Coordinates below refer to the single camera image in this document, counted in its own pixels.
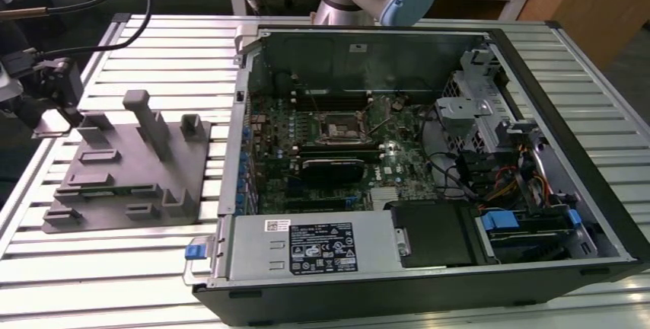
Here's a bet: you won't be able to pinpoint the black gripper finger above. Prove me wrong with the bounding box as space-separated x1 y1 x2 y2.
52 58 84 128

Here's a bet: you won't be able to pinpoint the silver square CPU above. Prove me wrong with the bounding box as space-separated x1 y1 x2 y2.
32 109 73 139

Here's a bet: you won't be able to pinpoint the black CPU socket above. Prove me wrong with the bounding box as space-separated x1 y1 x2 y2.
316 112 367 143

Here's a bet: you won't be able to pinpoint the grey parts rack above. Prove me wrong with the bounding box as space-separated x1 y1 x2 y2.
40 89 213 234

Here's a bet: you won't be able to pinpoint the green RAM stick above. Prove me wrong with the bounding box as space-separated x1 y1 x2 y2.
78 186 133 196

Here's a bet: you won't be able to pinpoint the black installed RAM stick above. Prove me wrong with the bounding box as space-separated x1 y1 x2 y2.
296 91 367 102
299 149 381 162
299 143 380 155

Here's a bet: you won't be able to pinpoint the silver power supply unit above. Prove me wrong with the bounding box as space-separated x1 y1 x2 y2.
223 212 408 283

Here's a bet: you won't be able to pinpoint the black graphics card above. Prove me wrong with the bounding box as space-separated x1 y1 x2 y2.
299 158 367 187

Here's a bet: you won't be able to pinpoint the green motherboard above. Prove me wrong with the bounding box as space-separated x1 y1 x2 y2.
241 91 444 216

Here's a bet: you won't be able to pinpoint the silver finned heat sink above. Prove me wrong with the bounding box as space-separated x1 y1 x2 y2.
372 187 403 212

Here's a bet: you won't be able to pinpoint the silver metal drive cage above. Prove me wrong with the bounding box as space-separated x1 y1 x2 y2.
434 49 515 155

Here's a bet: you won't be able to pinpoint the black open PC case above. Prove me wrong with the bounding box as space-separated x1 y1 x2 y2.
191 23 650 327

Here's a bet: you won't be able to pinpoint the blue disk carrier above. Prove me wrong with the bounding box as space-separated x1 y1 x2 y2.
479 209 583 248

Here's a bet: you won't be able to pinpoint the wooden cabinet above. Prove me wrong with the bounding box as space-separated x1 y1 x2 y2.
516 0 650 75

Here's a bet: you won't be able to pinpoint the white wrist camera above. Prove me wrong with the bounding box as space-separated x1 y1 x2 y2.
0 72 25 104

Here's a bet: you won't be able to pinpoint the orange yellow power wires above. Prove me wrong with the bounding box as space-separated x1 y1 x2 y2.
476 167 554 208

